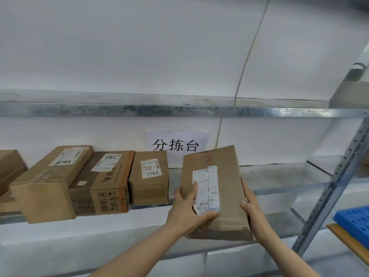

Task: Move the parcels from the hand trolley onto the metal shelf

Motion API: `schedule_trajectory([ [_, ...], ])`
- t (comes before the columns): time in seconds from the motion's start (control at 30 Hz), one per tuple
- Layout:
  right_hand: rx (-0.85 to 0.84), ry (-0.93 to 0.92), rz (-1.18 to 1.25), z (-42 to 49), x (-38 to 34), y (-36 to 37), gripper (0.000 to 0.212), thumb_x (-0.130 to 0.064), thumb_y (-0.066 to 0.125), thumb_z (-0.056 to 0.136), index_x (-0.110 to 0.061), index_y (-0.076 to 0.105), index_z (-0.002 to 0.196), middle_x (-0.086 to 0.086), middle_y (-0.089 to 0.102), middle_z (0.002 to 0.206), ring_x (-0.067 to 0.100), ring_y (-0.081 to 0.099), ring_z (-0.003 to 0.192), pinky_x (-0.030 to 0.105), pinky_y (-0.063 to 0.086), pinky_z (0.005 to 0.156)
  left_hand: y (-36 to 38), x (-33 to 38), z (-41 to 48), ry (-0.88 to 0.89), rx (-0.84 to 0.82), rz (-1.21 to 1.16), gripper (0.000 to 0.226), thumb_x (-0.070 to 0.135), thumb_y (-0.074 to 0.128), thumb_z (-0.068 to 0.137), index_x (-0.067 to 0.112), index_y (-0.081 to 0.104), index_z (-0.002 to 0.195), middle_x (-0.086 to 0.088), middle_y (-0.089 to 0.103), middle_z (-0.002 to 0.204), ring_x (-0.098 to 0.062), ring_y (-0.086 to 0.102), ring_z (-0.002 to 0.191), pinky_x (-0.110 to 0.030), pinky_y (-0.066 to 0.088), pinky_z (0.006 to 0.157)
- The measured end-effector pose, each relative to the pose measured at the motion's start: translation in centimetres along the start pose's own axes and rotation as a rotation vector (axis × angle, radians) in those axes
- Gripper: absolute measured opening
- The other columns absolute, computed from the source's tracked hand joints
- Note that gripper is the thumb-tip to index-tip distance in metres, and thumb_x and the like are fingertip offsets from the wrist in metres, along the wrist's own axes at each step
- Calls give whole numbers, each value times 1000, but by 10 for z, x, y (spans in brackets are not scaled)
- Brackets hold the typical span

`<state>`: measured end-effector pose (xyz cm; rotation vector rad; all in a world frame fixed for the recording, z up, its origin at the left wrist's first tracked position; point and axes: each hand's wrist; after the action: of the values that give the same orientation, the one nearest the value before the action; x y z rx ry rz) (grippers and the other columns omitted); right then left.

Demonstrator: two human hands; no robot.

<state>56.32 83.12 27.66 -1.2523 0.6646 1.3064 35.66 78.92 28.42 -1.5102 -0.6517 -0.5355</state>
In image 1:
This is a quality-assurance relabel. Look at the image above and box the grey metal shelf rack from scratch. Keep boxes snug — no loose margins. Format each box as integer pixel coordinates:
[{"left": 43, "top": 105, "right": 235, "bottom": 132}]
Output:
[{"left": 0, "top": 63, "right": 369, "bottom": 277}]

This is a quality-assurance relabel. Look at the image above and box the small brown cardboard box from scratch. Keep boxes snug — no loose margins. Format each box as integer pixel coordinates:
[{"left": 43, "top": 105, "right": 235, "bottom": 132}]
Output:
[{"left": 128, "top": 150, "right": 170, "bottom": 206}]

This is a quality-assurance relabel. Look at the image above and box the person's left forearm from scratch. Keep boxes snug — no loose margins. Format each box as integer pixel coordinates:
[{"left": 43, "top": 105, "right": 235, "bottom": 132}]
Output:
[{"left": 90, "top": 223, "right": 186, "bottom": 277}]

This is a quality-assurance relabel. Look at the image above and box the plain brown cardboard box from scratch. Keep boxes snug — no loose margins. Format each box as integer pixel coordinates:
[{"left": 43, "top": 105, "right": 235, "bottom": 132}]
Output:
[{"left": 0, "top": 149, "right": 28, "bottom": 197}]

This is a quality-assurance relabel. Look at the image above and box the blue perforated plastic pallet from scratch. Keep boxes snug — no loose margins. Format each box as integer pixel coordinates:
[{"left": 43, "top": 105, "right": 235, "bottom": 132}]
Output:
[{"left": 333, "top": 205, "right": 369, "bottom": 249}]

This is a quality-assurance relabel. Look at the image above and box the light wooden board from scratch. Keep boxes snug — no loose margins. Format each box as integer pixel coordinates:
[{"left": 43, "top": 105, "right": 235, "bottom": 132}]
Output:
[{"left": 326, "top": 223, "right": 369, "bottom": 266}]

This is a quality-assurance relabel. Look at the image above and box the flat light cardboard box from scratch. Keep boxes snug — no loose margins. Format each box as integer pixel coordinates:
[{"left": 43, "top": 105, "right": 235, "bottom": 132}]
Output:
[{"left": 0, "top": 190, "right": 22, "bottom": 214}]

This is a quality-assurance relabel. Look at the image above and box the white paper sign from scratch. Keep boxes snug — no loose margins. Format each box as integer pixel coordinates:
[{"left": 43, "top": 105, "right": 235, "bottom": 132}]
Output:
[{"left": 145, "top": 130, "right": 210, "bottom": 169}]

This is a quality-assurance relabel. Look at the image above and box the person's left hand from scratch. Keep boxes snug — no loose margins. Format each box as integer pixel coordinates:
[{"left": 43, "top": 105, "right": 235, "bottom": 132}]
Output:
[{"left": 166, "top": 182, "right": 219, "bottom": 239}]

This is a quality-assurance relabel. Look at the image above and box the person's right hand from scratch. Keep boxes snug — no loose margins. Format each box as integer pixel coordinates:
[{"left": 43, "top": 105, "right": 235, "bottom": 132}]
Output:
[{"left": 240, "top": 177, "right": 270, "bottom": 243}]

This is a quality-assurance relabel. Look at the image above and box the cardboard parcel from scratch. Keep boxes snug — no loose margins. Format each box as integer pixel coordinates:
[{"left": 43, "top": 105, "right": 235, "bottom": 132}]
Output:
[{"left": 180, "top": 145, "right": 254, "bottom": 242}]

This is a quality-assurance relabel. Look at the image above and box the person's right forearm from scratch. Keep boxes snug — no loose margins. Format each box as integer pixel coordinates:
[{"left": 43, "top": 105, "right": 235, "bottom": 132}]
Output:
[{"left": 254, "top": 226, "right": 312, "bottom": 277}]

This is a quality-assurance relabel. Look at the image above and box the dark brown printed cardboard box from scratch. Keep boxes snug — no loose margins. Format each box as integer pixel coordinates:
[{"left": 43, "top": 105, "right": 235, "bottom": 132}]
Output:
[{"left": 68, "top": 150, "right": 135, "bottom": 217}]

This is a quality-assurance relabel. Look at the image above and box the long light cardboard box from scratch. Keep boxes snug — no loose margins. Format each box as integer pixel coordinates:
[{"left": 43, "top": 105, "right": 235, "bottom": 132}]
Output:
[{"left": 9, "top": 145, "right": 94, "bottom": 225}]

